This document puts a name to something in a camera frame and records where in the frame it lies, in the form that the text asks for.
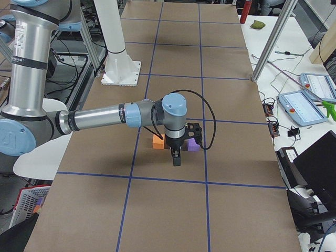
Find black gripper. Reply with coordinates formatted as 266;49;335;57
166;136;184;166

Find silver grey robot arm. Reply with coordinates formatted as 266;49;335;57
1;1;187;170

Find purple foam block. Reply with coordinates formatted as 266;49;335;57
187;138;201;152

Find orange foam block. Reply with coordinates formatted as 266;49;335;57
152;134;165;150

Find near blue teach pendant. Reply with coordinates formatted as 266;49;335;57
278;91;328;127

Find blue teach pendant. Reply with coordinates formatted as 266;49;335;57
278;91;328;127
300;73;335;102

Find black monitor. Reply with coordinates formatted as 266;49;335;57
294;130;335;210

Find white plastic basket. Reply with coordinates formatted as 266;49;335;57
9;185;51;228

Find green bean bag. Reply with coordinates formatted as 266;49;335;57
250;20;266;30

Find far blue teach pendant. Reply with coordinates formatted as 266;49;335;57
300;73;335;102

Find red bottle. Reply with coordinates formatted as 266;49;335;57
240;0;252;24

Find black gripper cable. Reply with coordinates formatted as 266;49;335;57
145;90;217;151

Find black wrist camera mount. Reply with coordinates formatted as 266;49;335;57
184;123;203;146

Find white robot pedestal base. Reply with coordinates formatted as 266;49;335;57
94;0;141;86

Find green handled grabber stick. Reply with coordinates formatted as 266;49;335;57
267;60;336;119

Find silver aluminium frame post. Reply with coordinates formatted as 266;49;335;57
251;0;298;82

